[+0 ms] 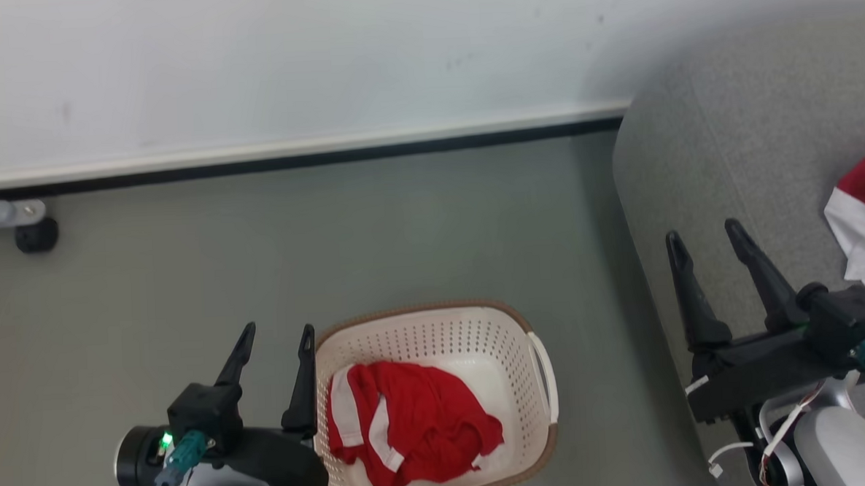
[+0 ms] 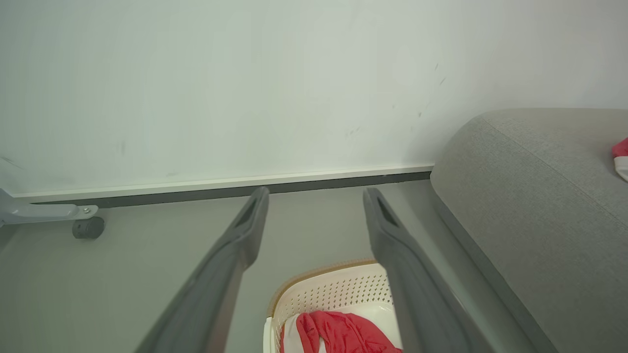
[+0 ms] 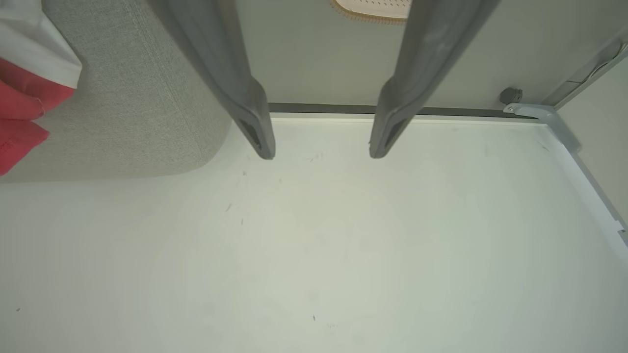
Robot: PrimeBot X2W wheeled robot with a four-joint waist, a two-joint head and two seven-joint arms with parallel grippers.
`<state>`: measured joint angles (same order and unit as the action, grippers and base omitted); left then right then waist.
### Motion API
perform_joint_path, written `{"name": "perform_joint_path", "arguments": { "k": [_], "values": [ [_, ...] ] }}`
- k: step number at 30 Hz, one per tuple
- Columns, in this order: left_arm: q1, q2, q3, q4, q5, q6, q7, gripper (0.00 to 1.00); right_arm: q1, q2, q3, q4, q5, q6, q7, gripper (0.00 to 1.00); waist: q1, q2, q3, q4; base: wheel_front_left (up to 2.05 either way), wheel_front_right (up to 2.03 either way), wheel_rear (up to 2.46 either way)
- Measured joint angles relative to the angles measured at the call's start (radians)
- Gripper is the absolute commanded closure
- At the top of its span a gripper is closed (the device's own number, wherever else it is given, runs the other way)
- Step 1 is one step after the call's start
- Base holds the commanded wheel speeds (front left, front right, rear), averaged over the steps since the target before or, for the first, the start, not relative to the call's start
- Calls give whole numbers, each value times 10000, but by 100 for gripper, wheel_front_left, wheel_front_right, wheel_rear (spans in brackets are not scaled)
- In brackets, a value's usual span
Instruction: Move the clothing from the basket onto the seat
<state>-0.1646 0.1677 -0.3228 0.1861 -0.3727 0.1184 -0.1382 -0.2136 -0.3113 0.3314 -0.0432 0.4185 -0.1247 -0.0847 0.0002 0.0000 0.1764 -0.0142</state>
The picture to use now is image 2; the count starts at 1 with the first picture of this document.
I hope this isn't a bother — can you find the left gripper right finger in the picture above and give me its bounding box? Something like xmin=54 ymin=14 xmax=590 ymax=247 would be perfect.
xmin=363 ymin=187 xmax=497 ymax=353

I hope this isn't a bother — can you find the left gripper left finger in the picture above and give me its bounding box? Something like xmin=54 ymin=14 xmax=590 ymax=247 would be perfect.
xmin=134 ymin=186 xmax=271 ymax=353

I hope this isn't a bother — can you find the red jersey with number print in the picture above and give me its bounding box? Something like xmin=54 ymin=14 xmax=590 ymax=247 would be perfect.
xmin=293 ymin=310 xmax=404 ymax=353

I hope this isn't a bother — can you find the grey fabric sofa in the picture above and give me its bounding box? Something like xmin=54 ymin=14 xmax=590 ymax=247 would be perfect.
xmin=430 ymin=108 xmax=628 ymax=353

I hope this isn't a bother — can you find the cream perforated laundry basket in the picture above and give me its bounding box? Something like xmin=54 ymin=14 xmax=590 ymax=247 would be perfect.
xmin=263 ymin=259 xmax=408 ymax=353

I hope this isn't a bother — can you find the black caster wheel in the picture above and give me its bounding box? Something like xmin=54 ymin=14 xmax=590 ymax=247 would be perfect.
xmin=72 ymin=216 xmax=106 ymax=240

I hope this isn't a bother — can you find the grey metal stand leg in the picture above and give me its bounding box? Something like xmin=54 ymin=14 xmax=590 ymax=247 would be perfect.
xmin=0 ymin=188 xmax=99 ymax=227

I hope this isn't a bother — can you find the white wall baseboard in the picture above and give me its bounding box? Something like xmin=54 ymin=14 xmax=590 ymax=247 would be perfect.
xmin=10 ymin=164 xmax=435 ymax=209

